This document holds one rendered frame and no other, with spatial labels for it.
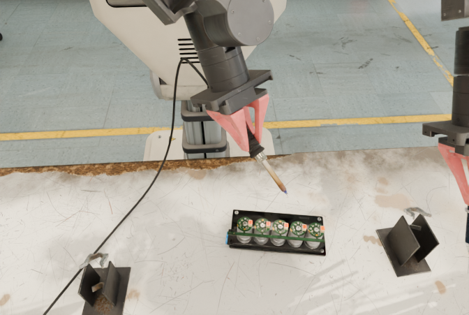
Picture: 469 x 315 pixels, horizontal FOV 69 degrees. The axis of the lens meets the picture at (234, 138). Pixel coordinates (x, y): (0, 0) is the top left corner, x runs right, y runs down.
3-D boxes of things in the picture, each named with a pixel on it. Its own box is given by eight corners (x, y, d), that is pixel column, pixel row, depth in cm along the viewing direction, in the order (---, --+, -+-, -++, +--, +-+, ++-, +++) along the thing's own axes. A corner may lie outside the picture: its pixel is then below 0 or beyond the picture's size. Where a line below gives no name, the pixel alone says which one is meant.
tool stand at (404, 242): (405, 249, 62) (407, 192, 59) (444, 284, 52) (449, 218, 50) (375, 254, 61) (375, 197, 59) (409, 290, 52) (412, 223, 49)
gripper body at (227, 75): (276, 82, 47) (261, 28, 44) (217, 115, 42) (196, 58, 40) (248, 80, 52) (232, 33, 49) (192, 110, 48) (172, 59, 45)
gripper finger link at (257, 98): (283, 140, 49) (265, 78, 45) (246, 165, 46) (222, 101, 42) (255, 133, 55) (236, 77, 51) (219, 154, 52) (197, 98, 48)
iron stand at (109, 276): (133, 290, 57) (128, 237, 55) (116, 331, 48) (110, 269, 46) (96, 291, 57) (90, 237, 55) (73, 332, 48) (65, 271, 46)
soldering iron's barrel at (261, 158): (285, 189, 50) (259, 153, 51) (290, 186, 49) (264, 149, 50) (278, 194, 49) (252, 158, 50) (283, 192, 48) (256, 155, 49)
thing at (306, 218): (229, 250, 58) (229, 246, 57) (232, 212, 63) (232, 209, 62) (324, 258, 57) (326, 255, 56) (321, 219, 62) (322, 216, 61)
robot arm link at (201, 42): (209, -6, 46) (172, 7, 43) (236, -16, 40) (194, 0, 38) (226, 45, 48) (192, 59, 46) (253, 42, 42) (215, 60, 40)
